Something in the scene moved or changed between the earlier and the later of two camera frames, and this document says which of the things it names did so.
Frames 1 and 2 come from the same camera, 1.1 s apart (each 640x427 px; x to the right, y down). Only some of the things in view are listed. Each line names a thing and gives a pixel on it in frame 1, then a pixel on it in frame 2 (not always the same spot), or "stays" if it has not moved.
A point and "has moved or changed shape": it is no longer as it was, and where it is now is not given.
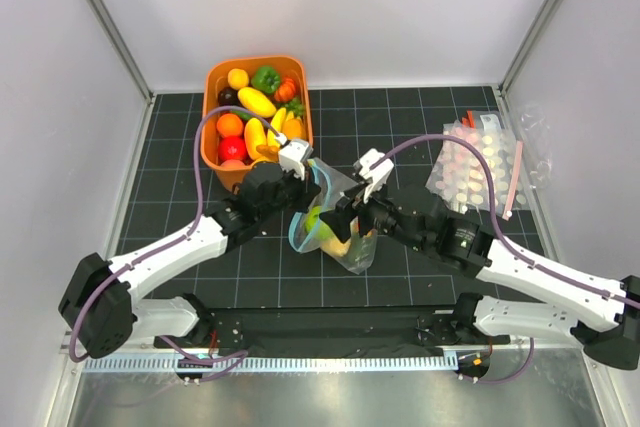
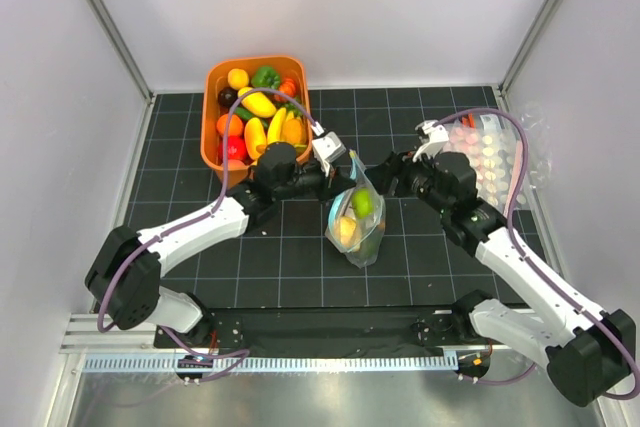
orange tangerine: x=229 y=124 stays
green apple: x=315 y=226 has moved or changed shape
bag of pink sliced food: x=459 y=176 stays
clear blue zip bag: x=309 y=233 has moved or changed shape
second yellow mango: x=254 y=136 stays
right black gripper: x=346 y=210 to x=398 y=165
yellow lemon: x=238 y=78 stays
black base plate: x=345 y=330 stays
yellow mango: x=256 y=103 stays
